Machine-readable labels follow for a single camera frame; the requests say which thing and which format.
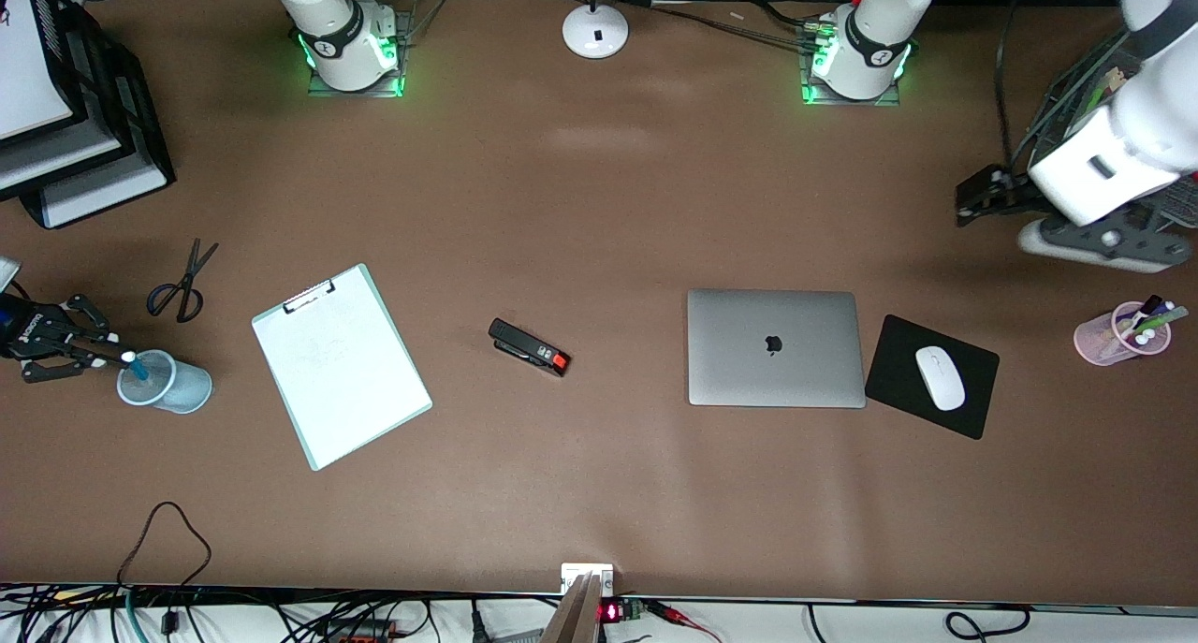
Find black looped cable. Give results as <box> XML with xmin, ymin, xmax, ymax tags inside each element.
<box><xmin>116</xmin><ymin>501</ymin><xmax>212</xmax><ymax>625</ymax></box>

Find black capped marker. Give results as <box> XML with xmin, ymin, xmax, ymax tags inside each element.
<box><xmin>1117</xmin><ymin>294</ymin><xmax>1164</xmax><ymax>344</ymax></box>

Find blue mesh pen cup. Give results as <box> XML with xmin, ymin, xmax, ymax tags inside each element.
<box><xmin>116</xmin><ymin>349</ymin><xmax>213</xmax><ymax>415</ymax></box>

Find grey camera stand post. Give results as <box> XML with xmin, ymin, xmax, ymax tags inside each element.
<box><xmin>541</xmin><ymin>571</ymin><xmax>606</xmax><ymax>643</ymax></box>

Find black scissors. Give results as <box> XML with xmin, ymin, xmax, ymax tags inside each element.
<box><xmin>146</xmin><ymin>239</ymin><xmax>220</xmax><ymax>324</ymax></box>

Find black coiled cable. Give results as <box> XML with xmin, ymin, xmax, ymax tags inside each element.
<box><xmin>943</xmin><ymin>606</ymin><xmax>1033</xmax><ymax>642</ymax></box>

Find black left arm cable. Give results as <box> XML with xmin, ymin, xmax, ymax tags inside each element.
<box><xmin>993</xmin><ymin>0</ymin><xmax>1036</xmax><ymax>168</ymax></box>

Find white paper sheet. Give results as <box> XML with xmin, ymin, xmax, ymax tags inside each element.
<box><xmin>255</xmin><ymin>269</ymin><xmax>431</xmax><ymax>467</ymax></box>

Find white round lamp base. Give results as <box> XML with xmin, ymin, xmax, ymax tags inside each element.
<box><xmin>562</xmin><ymin>0</ymin><xmax>630</xmax><ymax>61</ymax></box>

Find silver laptop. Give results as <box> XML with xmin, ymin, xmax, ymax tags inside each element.
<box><xmin>686</xmin><ymin>288</ymin><xmax>868</xmax><ymax>410</ymax></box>

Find black stapler red end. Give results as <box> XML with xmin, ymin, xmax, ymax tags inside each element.
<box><xmin>488</xmin><ymin>317</ymin><xmax>571</xmax><ymax>378</ymax></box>

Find teal clipboard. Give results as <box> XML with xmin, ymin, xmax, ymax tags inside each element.
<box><xmin>251</xmin><ymin>263</ymin><xmax>434</xmax><ymax>473</ymax></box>

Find pink translucent pen cup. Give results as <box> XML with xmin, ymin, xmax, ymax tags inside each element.
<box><xmin>1074</xmin><ymin>301</ymin><xmax>1173</xmax><ymax>367</ymax></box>

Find red wire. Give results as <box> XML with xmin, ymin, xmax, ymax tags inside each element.
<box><xmin>646</xmin><ymin>599</ymin><xmax>723</xmax><ymax>643</ymax></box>

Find green marker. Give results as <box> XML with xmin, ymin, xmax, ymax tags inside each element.
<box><xmin>1076</xmin><ymin>78</ymin><xmax>1115</xmax><ymax>120</ymax></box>

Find black stacked document trays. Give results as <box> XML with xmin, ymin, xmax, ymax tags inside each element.
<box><xmin>0</xmin><ymin>0</ymin><xmax>177</xmax><ymax>230</ymax></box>

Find black cables across table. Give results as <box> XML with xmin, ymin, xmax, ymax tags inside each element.
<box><xmin>646</xmin><ymin>0</ymin><xmax>839</xmax><ymax>51</ymax></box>

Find black wire mesh tray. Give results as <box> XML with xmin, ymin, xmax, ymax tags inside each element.
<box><xmin>1015</xmin><ymin>25</ymin><xmax>1198</xmax><ymax>242</ymax></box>

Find white metal bracket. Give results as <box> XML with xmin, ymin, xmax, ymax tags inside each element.
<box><xmin>561</xmin><ymin>563</ymin><xmax>615</xmax><ymax>595</ymax></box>

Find green pen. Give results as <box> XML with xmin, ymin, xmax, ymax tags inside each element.
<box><xmin>1132</xmin><ymin>306</ymin><xmax>1190</xmax><ymax>338</ymax></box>

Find black mouse pad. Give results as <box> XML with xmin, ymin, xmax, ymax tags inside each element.
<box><xmin>863</xmin><ymin>314</ymin><xmax>1001</xmax><ymax>441</ymax></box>

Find white computer mouse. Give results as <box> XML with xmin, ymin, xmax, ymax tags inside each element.
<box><xmin>914</xmin><ymin>345</ymin><xmax>967</xmax><ymax>412</ymax></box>

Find black cable bundle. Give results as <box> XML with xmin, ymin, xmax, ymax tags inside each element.
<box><xmin>0</xmin><ymin>582</ymin><xmax>544</xmax><ymax>643</ymax></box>

